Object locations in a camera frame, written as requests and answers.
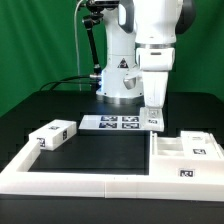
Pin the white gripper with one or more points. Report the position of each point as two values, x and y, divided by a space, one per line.
155 65

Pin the white cabinet door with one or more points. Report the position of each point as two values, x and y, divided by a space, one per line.
200 146
150 123

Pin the white cabinet body box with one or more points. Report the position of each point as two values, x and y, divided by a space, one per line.
166 159

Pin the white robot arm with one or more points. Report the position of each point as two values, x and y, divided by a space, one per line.
141 35

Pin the white cabinet top block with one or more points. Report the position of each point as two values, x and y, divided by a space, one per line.
54 134

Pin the white U-shaped fence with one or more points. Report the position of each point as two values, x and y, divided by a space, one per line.
16 178

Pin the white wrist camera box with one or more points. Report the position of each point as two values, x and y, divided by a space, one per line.
133 80

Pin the white marker base plate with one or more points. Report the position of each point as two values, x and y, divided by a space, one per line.
109 122

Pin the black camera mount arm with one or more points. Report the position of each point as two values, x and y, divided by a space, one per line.
89 22

